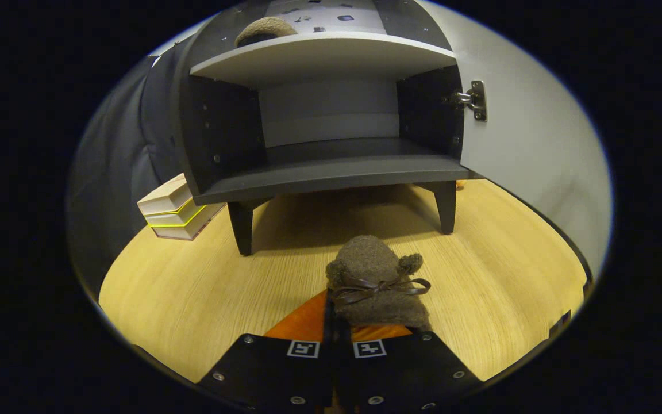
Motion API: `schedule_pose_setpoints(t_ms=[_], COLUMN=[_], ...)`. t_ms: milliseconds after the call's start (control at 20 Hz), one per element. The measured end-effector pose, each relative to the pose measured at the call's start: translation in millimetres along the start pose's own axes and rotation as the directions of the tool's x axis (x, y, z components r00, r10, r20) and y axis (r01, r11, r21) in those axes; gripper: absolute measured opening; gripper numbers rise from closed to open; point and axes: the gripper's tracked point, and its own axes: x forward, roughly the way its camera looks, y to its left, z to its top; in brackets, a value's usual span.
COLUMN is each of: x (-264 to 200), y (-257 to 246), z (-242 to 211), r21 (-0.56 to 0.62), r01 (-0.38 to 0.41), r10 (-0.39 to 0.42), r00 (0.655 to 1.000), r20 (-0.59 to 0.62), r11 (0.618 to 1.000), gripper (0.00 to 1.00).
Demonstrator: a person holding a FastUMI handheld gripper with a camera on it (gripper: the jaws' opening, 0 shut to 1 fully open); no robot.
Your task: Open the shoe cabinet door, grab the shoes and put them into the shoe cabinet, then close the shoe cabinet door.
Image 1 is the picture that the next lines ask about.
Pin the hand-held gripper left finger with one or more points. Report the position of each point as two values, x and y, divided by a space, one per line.
273 374

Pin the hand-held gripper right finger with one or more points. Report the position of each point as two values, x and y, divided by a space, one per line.
400 374

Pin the brown fuzzy shoe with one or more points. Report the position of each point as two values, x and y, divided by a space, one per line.
265 27
371 259

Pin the dark grey shoe cabinet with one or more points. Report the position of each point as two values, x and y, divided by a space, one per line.
331 172

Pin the metal door hinge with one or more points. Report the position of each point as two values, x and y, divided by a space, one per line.
477 100

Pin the white book yellow edge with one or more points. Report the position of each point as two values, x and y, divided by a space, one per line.
161 219

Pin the black backdrop cloth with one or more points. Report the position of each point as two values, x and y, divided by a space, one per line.
112 172

